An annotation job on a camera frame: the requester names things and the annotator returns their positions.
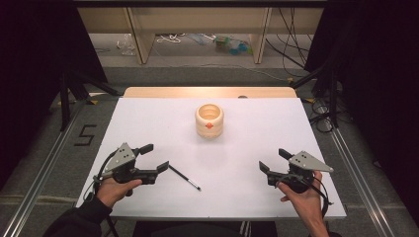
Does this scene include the thin black pen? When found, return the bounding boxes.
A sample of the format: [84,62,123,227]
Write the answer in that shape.
[168,164,203,193]

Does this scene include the green and orange toy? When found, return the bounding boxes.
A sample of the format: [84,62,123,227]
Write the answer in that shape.
[213,35,232,52]

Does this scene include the round wooden cup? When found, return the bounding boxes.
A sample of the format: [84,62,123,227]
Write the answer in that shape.
[195,103,225,139]

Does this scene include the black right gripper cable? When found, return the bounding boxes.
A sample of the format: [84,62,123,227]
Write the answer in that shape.
[276,172,334,220]

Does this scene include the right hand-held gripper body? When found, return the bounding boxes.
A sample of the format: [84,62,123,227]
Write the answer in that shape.
[266,150,335,195]

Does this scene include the light wooden shelf unit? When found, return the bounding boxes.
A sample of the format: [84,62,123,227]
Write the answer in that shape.
[77,7,325,65]

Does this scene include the black curtain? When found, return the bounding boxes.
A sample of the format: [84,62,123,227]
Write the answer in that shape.
[0,0,109,189]
[303,0,419,218]

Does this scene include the black tripod stand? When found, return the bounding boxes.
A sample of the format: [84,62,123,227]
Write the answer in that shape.
[290,63,341,129]
[58,69,122,132]

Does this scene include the white foam board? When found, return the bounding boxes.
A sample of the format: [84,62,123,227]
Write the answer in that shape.
[76,97,348,221]

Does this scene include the person's left hand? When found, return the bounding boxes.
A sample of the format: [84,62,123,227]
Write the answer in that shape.
[96,177,143,209]

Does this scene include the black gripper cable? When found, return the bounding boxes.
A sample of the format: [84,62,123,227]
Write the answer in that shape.
[276,172,334,220]
[83,150,119,202]

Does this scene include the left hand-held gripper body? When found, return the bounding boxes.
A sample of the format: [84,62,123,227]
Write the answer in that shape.
[98,141,158,186]

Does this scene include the person's right hand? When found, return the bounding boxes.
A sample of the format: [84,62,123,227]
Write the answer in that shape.
[276,170,326,222]

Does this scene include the wooden table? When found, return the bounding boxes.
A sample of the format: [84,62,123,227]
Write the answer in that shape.
[122,86,298,99]

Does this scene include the bundle of black cables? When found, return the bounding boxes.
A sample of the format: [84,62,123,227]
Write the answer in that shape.
[264,7,314,69]

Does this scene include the metal floor rail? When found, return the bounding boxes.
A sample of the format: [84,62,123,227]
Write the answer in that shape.
[329,126,397,237]
[0,98,89,237]

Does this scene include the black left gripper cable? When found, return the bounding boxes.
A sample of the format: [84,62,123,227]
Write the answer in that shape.
[83,150,119,202]

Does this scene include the clear plastic bag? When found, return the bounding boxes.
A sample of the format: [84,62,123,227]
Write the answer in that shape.
[115,33,137,56]

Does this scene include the coiled white cord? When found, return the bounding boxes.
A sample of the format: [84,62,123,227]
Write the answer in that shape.
[155,33,187,44]

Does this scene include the coiled black floor cable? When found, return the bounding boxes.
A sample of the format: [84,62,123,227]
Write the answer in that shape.
[308,98,336,134]

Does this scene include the blue plastic cups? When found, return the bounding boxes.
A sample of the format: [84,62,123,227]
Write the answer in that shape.
[228,39,253,56]

